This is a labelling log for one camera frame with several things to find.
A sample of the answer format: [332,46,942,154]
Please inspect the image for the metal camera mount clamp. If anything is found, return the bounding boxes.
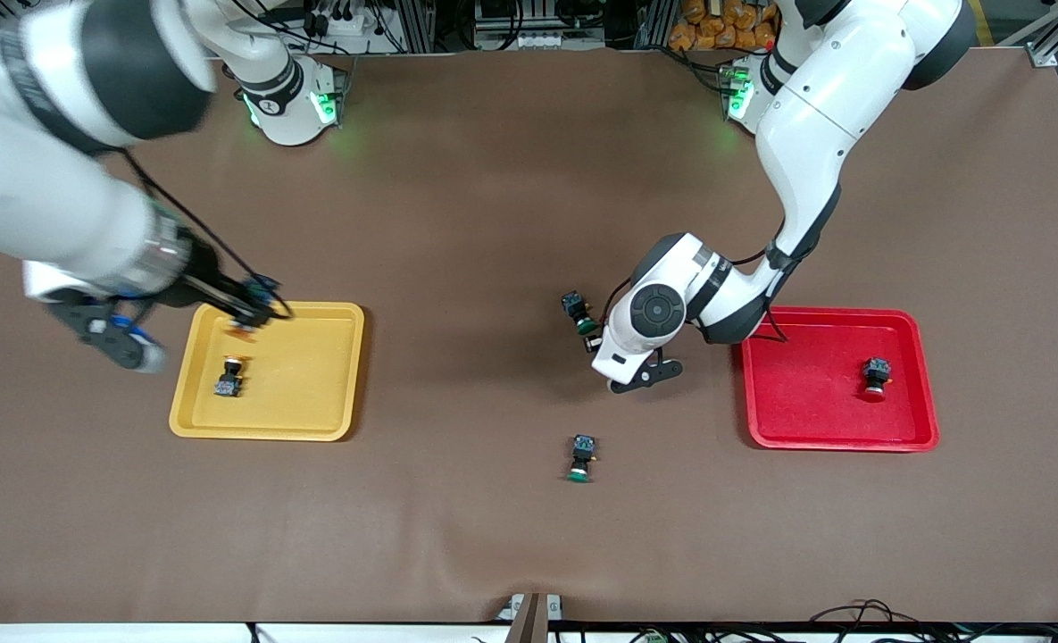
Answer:
[497,592,565,643]

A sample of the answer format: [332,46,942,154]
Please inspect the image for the wide-capped red push button switch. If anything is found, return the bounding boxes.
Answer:
[861,357,893,402]

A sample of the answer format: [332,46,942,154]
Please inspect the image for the orange snack packets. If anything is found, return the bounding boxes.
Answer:
[669,0,777,53]

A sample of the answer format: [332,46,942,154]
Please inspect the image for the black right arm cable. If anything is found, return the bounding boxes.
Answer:
[122,147,296,321]

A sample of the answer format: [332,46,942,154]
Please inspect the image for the green push button switch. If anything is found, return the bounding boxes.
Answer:
[561,291,598,336]
[567,435,598,484]

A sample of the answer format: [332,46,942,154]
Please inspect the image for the yellow plastic tray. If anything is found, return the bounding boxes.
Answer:
[169,301,365,442]

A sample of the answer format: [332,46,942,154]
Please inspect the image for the aluminium frame post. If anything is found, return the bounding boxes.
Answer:
[997,0,1058,69]

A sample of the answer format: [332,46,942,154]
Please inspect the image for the black loose cables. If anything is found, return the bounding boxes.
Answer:
[805,598,1058,643]

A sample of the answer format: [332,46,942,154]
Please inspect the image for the red plastic tray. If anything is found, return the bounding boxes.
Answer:
[739,306,940,452]

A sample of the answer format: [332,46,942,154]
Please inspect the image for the white power strip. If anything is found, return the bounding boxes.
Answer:
[301,4,378,38]

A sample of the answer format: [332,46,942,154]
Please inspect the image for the grey equipment rack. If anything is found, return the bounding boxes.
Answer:
[475,0,608,51]

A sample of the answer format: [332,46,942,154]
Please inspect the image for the brown table mat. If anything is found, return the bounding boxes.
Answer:
[0,49,1058,626]

